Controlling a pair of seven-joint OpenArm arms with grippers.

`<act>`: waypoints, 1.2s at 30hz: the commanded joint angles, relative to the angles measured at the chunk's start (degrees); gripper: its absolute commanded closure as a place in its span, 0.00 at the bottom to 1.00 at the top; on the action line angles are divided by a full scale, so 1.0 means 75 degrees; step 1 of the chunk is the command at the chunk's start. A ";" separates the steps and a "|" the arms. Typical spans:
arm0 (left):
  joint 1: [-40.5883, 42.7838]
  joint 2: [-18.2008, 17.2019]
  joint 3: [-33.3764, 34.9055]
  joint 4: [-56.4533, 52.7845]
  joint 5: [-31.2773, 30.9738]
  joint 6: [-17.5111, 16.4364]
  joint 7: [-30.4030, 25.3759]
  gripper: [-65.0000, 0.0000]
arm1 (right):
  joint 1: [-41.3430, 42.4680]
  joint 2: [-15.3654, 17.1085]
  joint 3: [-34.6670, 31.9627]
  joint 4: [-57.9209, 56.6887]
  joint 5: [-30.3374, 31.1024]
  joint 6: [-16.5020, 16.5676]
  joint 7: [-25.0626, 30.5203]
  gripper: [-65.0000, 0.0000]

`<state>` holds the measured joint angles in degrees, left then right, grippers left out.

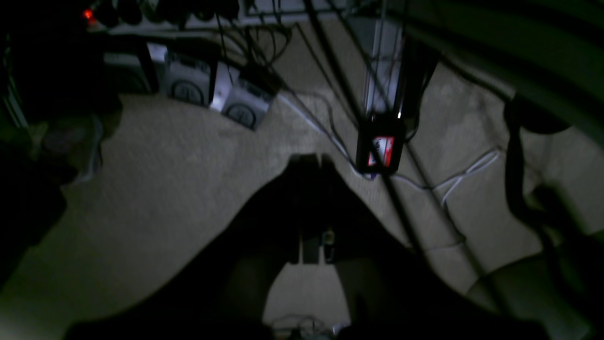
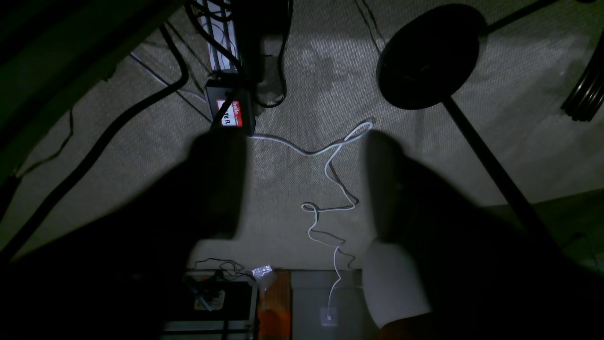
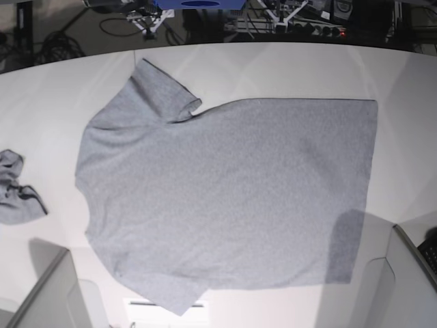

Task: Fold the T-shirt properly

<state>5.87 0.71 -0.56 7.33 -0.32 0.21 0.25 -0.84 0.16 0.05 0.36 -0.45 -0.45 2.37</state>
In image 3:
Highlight grey T-shirt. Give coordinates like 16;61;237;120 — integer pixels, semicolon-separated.
75;60;378;315

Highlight black power strip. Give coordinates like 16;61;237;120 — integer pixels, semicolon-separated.
224;17;346;38

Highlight blue box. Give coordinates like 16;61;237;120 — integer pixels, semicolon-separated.
154;0;246;10

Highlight grey right partition panel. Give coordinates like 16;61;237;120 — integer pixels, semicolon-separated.
315;225;436;327

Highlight grey partition panel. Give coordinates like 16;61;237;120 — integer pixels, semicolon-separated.
315;225;436;327
1;247;111;327

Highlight crumpled grey garment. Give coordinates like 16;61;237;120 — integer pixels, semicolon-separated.
1;150;48;225

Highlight grey left partition panel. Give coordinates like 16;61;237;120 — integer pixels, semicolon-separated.
1;247;111;327

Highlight black keyboard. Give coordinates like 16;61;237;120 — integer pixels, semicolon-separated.
418;238;437;274

